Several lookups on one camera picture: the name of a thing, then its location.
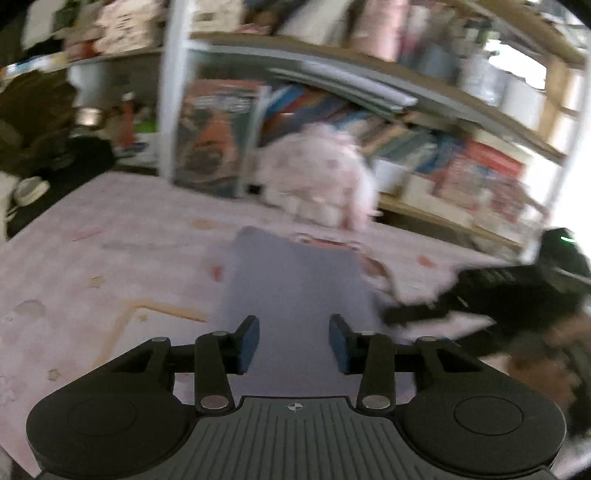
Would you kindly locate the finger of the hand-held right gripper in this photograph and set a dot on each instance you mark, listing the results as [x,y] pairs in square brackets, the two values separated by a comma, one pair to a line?
[415,314]

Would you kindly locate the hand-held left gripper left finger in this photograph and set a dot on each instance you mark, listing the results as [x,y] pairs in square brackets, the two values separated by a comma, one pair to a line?
[249,345]

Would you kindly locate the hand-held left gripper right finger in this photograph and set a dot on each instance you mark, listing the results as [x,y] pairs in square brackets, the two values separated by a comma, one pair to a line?
[339,345]

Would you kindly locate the grey cloth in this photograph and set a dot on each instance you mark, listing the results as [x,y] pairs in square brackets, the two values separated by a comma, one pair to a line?
[295,295]

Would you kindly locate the red pink boxed set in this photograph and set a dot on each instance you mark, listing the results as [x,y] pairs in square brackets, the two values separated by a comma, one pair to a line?
[485,180]

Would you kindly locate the pink printed blanket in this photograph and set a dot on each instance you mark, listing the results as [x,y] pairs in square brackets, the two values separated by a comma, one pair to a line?
[115,258]

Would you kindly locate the pink white plush toy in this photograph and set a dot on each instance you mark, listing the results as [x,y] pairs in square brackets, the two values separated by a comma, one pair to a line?
[318,180]

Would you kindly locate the row of books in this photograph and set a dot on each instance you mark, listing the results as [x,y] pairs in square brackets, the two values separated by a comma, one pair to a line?
[369,129]

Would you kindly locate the dark illustrated comic book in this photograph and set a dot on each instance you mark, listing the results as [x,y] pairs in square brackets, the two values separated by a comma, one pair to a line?
[212,138]

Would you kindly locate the red bottle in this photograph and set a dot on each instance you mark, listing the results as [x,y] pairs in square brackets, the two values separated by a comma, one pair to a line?
[127,121]

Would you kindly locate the wooden white bookshelf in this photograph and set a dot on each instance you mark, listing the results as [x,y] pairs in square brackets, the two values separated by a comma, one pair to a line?
[175,92]

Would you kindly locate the white round object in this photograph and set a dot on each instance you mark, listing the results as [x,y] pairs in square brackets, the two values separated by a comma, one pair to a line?
[30,189]

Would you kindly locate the dark pile of toys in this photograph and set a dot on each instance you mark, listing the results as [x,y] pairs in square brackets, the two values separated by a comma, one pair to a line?
[41,129]

